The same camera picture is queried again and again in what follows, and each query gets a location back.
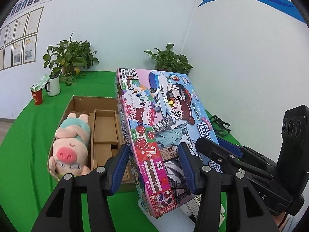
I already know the pink pig plush toy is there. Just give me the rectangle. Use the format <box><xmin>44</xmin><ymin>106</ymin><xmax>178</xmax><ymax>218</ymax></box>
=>
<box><xmin>48</xmin><ymin>112</ymin><xmax>91</xmax><ymax>177</ymax></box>

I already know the blue board game box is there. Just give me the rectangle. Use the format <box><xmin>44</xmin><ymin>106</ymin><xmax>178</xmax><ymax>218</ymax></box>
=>
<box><xmin>116</xmin><ymin>68</ymin><xmax>221</xmax><ymax>218</ymax></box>

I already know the large cardboard box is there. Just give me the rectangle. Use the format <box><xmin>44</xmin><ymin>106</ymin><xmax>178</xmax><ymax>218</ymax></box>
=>
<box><xmin>47</xmin><ymin>96</ymin><xmax>125</xmax><ymax>182</ymax></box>

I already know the green white medicine box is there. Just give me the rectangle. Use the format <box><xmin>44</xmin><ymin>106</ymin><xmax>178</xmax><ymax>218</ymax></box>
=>
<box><xmin>180</xmin><ymin>195</ymin><xmax>201</xmax><ymax>223</ymax></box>

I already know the white device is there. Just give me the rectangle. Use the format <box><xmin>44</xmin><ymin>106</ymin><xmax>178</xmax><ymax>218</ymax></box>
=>
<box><xmin>137</xmin><ymin>199</ymin><xmax>195</xmax><ymax>232</ymax></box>

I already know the green tablecloth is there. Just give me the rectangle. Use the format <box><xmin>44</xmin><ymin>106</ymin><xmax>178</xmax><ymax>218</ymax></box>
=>
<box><xmin>0</xmin><ymin>70</ymin><xmax>240</xmax><ymax>232</ymax></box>

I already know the right potted green plant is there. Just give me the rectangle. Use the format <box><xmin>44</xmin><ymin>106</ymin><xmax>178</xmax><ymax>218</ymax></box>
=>
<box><xmin>144</xmin><ymin>43</ymin><xmax>193</xmax><ymax>75</ymax></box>

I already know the potted green plant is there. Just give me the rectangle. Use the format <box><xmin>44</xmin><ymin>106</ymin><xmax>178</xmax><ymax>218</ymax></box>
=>
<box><xmin>144</xmin><ymin>43</ymin><xmax>193</xmax><ymax>75</ymax></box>
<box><xmin>43</xmin><ymin>38</ymin><xmax>99</xmax><ymax>85</ymax></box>

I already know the red paper cup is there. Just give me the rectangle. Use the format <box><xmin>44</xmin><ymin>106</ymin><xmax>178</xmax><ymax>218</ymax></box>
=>
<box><xmin>30</xmin><ymin>74</ymin><xmax>50</xmax><ymax>105</ymax></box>

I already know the white enamel mug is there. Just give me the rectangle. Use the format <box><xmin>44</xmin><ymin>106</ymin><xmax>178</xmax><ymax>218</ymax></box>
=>
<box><xmin>45</xmin><ymin>74</ymin><xmax>61</xmax><ymax>96</ymax></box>

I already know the left potted green plant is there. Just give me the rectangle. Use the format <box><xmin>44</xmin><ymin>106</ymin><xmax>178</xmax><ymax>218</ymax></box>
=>
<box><xmin>43</xmin><ymin>38</ymin><xmax>99</xmax><ymax>85</ymax></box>

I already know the framed certificate lower right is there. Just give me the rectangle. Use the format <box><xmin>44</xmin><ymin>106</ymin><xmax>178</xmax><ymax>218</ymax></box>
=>
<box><xmin>23</xmin><ymin>34</ymin><xmax>37</xmax><ymax>64</ymax></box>

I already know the framed certificate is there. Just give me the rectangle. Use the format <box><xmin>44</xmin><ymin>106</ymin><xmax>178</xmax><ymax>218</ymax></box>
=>
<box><xmin>25</xmin><ymin>7</ymin><xmax>43</xmax><ymax>36</ymax></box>
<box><xmin>23</xmin><ymin>34</ymin><xmax>37</xmax><ymax>64</ymax></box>

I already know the framed certificate upper right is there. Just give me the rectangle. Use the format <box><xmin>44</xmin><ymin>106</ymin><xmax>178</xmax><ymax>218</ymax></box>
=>
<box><xmin>25</xmin><ymin>7</ymin><xmax>43</xmax><ymax>36</ymax></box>

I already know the black plastic bracket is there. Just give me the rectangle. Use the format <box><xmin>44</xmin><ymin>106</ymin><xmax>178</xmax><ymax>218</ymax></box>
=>
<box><xmin>210</xmin><ymin>115</ymin><xmax>231</xmax><ymax>137</ymax></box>

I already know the black right camera box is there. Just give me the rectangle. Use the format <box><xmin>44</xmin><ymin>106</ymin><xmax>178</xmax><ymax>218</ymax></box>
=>
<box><xmin>277</xmin><ymin>105</ymin><xmax>308</xmax><ymax>198</ymax></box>

